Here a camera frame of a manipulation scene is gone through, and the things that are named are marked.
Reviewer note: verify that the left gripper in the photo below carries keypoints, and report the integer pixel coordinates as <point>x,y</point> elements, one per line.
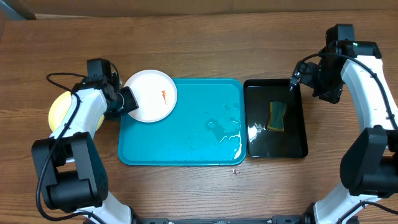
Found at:
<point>132,104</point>

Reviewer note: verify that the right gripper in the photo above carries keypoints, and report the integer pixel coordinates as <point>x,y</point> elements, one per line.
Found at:
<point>332,96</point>

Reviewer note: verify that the white plate with sauce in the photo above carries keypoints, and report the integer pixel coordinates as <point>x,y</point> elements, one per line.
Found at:
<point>155,93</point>

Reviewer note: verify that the green yellow sponge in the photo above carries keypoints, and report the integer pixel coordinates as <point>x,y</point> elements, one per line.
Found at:
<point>277,111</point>

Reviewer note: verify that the yellow plate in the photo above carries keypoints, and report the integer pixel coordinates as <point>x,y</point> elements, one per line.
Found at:
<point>59,110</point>

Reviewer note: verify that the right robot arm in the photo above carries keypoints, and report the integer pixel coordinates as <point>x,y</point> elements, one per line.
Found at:
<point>368,170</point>

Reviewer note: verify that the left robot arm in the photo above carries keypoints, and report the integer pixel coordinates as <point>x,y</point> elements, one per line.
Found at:
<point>72,180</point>

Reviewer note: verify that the black tray with water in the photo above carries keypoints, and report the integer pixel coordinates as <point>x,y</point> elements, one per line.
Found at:
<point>262,142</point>

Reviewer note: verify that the teal plastic tray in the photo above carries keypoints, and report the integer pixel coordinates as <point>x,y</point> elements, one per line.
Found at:
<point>206,128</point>

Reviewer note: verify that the small debris on table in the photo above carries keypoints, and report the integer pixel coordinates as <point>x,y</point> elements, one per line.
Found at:
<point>235,170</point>

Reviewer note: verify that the dark object top left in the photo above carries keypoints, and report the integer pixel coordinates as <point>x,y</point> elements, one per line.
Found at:
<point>16,10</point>

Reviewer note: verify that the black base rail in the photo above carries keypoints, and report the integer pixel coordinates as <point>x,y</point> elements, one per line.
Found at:
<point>278,219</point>

